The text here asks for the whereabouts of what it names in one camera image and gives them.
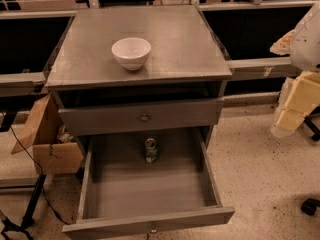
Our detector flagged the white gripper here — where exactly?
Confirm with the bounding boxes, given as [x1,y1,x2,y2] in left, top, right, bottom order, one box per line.
[270,71,320,138]

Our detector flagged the green soda can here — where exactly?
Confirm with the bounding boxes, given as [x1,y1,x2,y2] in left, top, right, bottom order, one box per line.
[144,138,158,163]

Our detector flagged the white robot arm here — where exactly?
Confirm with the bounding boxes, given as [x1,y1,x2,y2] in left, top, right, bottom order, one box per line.
[270,1,320,138]

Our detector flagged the grey wooden drawer cabinet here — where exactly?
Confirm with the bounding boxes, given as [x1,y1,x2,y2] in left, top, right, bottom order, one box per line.
[46,5,232,148]

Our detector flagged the grey top drawer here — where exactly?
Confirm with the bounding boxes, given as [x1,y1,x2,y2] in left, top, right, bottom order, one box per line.
[59,99,224,136]

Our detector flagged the open grey middle drawer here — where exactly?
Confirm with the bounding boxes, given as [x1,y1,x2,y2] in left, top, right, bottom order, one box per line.
[63,128,235,240]

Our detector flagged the grey metal railing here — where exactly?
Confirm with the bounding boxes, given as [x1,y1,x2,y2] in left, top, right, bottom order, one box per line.
[0,0,320,98]

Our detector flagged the black chair base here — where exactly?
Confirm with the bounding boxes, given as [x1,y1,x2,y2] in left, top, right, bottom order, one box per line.
[300,106,320,217]

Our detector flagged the white ceramic bowl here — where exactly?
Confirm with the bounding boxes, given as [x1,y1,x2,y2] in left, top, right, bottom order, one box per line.
[111,37,151,71]

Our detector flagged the brown cardboard box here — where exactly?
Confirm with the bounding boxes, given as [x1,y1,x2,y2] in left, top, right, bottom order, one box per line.
[11,94,83,175]

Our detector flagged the black stand with cable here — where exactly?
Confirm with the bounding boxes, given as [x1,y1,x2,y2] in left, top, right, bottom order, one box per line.
[0,114,73,240]

